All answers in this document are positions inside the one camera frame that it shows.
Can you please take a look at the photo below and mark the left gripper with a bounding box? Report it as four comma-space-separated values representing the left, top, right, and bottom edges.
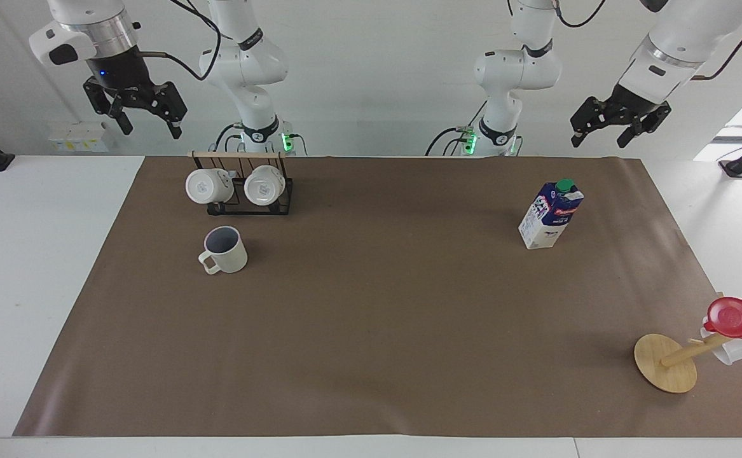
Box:
569, 82, 673, 149

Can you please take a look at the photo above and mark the black cable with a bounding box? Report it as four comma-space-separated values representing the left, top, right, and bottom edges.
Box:
214, 123, 245, 154
551, 0, 608, 29
425, 101, 487, 157
138, 0, 223, 81
690, 0, 742, 81

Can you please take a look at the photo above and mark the white plastic cup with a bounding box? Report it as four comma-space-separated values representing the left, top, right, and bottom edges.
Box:
699, 325, 742, 366

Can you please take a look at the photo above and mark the white wall socket box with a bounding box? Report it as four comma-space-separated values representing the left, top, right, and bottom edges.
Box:
48, 120, 109, 153

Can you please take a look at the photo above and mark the blue and white milk carton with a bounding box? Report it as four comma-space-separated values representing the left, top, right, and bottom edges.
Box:
518, 178, 585, 251

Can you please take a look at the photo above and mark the cream mug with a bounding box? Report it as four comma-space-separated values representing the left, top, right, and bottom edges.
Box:
198, 225, 249, 276

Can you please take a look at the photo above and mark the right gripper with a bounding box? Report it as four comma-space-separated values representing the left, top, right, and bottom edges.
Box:
83, 49, 189, 141

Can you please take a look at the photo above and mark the black wire mug rack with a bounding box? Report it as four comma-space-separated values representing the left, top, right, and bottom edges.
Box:
188, 150, 294, 216

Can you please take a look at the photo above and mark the red plastic cup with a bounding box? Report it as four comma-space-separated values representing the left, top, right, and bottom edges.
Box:
703, 295, 742, 345

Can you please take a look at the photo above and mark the white mug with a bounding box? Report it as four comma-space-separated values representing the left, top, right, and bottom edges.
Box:
243, 165, 287, 207
184, 168, 235, 206

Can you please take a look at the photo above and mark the wooden mug tree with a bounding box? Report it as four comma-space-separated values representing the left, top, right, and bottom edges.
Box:
633, 333, 742, 394

